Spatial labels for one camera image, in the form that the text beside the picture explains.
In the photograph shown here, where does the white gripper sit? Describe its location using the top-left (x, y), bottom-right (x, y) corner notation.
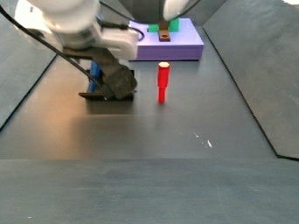
top-left (15, 0), bottom-right (138, 60)

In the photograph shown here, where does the blue stepped peg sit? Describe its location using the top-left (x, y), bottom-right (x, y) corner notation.
top-left (89, 61), bottom-right (101, 93)

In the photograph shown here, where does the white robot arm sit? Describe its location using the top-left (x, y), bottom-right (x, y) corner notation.
top-left (14, 0), bottom-right (201, 60)

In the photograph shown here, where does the green block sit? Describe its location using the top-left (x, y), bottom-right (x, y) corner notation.
top-left (147, 18), bottom-right (181, 32)

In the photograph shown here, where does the red stepped peg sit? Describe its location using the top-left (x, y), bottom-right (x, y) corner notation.
top-left (158, 61), bottom-right (171, 103)

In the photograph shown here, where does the purple rectangular base block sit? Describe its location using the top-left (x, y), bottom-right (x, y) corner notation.
top-left (130, 18), bottom-right (205, 61)

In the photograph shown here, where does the black cable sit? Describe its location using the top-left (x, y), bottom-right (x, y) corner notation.
top-left (0, 0), bottom-right (146, 100)

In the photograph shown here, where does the brown upright bracket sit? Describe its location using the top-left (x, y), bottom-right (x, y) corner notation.
top-left (158, 22), bottom-right (171, 42)

